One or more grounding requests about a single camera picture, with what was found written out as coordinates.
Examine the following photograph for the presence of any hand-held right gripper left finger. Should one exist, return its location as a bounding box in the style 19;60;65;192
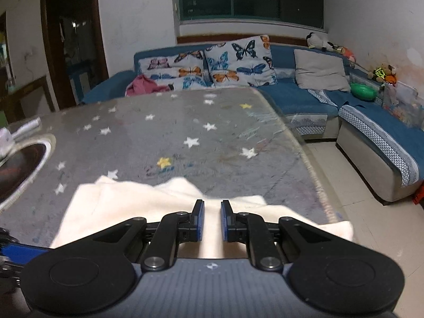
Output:
93;199;205;272

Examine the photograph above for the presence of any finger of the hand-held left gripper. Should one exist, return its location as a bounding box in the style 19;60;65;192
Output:
0;258;24;280
0;228;50;259

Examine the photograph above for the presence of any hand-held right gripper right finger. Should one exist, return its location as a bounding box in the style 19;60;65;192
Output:
220;200;332;272

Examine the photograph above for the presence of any cream cloth garment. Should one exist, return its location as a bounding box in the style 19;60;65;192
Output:
50;176;353;259

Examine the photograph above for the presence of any round black induction cooker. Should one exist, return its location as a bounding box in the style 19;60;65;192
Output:
0;133;57;213

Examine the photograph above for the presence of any grey star-printed table mat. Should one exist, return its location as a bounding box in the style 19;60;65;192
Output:
0;86;345;249

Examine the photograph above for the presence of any white plastic bag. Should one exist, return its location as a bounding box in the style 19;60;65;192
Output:
0;127;15;160

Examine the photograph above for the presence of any blue corner sofa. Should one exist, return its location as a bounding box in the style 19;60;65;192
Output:
81;41;424;206

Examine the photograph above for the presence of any pink cloth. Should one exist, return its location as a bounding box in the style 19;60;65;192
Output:
125;74;174;97

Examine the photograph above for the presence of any small butterfly print pillow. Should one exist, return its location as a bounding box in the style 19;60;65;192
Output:
137;50;213;91

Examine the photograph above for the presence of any large butterfly print pillow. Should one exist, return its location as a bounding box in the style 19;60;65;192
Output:
204;35;278;88

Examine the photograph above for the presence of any plain grey pillow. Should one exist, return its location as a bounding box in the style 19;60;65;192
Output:
293;49;352;92

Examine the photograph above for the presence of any green round toy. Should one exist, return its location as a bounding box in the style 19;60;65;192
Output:
350;83;378;101

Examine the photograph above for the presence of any red plastic stool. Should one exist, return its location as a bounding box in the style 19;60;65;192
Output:
412;180;424;207

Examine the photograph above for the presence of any white and black plush toy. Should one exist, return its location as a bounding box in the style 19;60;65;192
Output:
306;32;335;52

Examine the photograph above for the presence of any orange plush toy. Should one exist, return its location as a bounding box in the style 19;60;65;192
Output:
334;46;356;63

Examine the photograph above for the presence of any clear plastic storage box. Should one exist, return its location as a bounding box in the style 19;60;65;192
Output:
382;81;419;128

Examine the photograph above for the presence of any dark wooden doorway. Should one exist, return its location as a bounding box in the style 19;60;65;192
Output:
40;0;110;111

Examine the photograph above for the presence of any small orange toy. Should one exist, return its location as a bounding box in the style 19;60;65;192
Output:
384;64;398;85

